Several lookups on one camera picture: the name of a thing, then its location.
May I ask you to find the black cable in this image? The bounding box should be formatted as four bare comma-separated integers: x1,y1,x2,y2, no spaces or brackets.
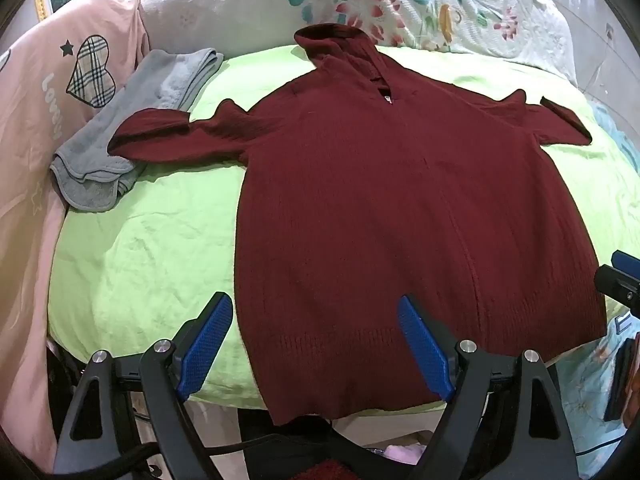
107,432,281,472

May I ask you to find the small pink cloth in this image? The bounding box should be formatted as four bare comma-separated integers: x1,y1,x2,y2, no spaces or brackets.
382,441,429,467

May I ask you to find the grey towel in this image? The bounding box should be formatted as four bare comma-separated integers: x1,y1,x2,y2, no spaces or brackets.
50,48,225,212

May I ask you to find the light green bedsheet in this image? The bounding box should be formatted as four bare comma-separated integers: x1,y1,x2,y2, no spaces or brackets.
47,44,640,411

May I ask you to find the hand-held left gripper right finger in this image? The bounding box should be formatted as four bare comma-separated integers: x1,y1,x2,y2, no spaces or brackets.
396,293,594,480

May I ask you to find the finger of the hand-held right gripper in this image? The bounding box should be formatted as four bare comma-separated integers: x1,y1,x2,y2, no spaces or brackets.
594,249,640,317

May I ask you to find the pink quilt with heart print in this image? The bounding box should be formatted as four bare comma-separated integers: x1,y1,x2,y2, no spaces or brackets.
0,0,151,473

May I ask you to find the dark red fuzzy cloth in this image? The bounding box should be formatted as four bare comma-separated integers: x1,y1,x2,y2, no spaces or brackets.
306,457,362,480

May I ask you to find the light blue floral sheet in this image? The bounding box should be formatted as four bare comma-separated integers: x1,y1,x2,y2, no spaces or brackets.
555,100,640,461

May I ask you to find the maroon hooded knit sweater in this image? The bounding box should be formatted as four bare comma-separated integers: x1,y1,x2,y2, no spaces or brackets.
107,24,608,421

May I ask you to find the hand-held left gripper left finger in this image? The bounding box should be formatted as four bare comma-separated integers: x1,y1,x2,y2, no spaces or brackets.
52,291,235,480

